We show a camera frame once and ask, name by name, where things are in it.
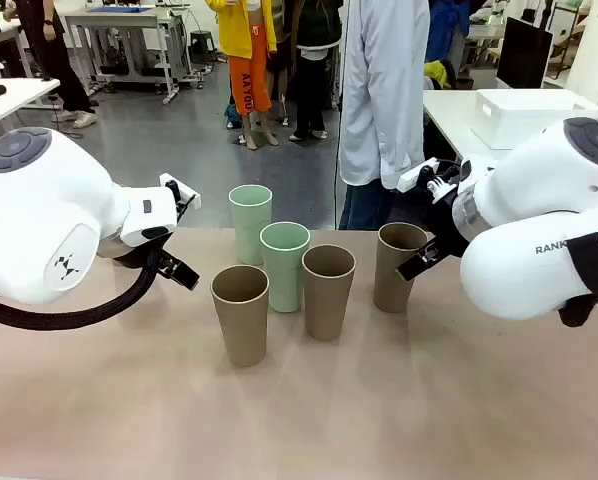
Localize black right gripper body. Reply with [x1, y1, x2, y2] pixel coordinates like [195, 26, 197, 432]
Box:
[431, 189, 473, 259]

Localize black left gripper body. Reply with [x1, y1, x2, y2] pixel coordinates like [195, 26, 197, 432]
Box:
[100, 238, 173, 266]

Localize brown plastic cup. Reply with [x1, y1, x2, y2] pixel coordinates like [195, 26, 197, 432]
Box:
[210, 264, 271, 368]
[301, 244, 357, 343]
[372, 222, 429, 314]

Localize light green plastic cup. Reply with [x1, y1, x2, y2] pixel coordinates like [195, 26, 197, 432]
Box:
[228, 184, 274, 267]
[259, 221, 312, 314]

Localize white plastic basket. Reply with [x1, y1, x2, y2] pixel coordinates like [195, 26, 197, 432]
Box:
[470, 88, 598, 151]

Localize person in white lab coat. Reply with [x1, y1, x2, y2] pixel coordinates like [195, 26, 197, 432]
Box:
[337, 0, 431, 231]

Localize yellow green garment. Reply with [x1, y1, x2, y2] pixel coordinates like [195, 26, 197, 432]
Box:
[423, 60, 451, 91]

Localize white desk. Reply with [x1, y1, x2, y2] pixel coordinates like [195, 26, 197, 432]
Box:
[0, 77, 62, 135]

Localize black monitor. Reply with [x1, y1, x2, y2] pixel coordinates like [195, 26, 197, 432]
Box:
[495, 16, 555, 91]

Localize person yellow jacket orange trousers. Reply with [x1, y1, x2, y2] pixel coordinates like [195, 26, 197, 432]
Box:
[204, 0, 280, 151]

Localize person in black clothes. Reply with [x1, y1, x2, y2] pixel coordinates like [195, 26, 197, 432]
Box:
[277, 0, 341, 142]

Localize person in blue jacket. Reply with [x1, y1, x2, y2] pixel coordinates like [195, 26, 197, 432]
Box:
[425, 0, 475, 91]

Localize person in black white shoes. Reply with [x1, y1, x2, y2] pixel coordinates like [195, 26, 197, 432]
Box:
[14, 0, 99, 130]

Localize black stool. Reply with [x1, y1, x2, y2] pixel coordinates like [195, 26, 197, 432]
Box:
[188, 30, 215, 65]

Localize grey workbench blue top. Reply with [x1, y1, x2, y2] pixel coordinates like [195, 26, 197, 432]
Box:
[63, 3, 181, 105]

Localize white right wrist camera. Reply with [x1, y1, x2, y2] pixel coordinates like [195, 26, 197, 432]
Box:
[397, 157, 463, 204]

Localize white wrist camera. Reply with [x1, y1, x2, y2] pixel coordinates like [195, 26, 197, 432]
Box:
[397, 157, 463, 204]
[158, 173, 202, 224]

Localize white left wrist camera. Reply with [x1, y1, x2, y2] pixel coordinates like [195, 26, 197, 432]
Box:
[158, 173, 202, 224]

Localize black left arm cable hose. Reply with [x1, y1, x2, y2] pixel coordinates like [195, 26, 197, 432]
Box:
[0, 247, 168, 331]

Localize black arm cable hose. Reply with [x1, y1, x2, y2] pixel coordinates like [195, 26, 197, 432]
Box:
[557, 232, 598, 329]
[0, 247, 168, 331]

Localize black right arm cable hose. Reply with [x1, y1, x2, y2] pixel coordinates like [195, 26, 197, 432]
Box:
[557, 232, 598, 329]

